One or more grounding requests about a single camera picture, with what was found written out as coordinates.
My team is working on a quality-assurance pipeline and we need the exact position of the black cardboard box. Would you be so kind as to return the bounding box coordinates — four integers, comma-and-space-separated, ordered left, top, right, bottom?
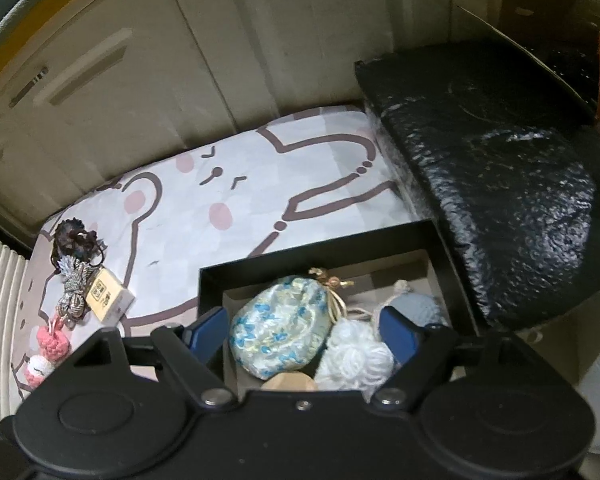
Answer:
198, 219, 487, 401

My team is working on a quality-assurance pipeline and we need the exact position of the blue floral drawstring pouch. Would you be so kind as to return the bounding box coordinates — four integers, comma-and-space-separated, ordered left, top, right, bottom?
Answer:
229, 267, 356, 381

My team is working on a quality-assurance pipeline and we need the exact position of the pink crochet doll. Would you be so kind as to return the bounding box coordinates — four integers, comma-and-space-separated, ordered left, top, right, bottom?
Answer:
17, 322, 74, 392

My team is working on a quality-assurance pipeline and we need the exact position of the white ribbed radiator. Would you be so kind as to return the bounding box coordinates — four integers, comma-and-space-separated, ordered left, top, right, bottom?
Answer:
0, 202, 32, 433

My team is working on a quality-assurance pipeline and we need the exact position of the silver blue rope bundle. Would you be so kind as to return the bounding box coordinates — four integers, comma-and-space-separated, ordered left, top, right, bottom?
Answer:
55, 255, 99, 331

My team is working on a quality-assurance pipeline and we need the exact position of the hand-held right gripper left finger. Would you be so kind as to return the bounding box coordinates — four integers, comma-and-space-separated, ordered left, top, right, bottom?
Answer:
65, 306, 237, 412

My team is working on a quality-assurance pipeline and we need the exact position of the bear printed blanket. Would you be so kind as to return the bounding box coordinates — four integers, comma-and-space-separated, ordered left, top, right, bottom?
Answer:
10, 105, 433, 397

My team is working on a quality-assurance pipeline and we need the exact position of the yellow tissue pack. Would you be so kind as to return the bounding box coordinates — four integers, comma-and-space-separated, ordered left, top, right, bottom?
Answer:
84, 266, 137, 327

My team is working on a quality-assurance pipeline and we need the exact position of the white yarn ball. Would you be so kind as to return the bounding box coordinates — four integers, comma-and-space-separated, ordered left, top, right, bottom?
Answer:
314, 318, 399, 392

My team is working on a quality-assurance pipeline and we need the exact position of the grey crochet doll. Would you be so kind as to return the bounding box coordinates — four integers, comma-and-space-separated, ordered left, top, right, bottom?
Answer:
372, 280, 447, 342

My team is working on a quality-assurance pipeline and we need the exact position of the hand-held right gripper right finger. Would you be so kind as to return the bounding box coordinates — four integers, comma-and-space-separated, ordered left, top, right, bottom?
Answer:
370, 305, 544, 412

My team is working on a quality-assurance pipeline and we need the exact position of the grey countertop with wooden edge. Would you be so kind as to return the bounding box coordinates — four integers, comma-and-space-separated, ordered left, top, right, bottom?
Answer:
0, 0, 156, 68

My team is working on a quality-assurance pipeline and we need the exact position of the dark glossy box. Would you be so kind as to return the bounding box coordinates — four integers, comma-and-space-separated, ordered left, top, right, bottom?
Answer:
452, 5, 600, 122

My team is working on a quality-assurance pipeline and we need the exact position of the black wrapped long package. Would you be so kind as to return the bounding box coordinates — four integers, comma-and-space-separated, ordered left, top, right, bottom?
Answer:
355, 40, 597, 332

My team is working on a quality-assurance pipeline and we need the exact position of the oval wooden block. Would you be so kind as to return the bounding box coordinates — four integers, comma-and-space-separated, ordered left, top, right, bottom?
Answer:
261, 372, 317, 392

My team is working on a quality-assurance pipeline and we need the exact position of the cream wooden cabinet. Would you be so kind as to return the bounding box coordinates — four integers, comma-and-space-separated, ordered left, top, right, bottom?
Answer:
0, 0, 600, 261

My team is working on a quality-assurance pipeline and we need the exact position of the brown blue crochet pouch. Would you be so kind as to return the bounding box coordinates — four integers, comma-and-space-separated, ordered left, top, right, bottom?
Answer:
52, 217, 106, 267

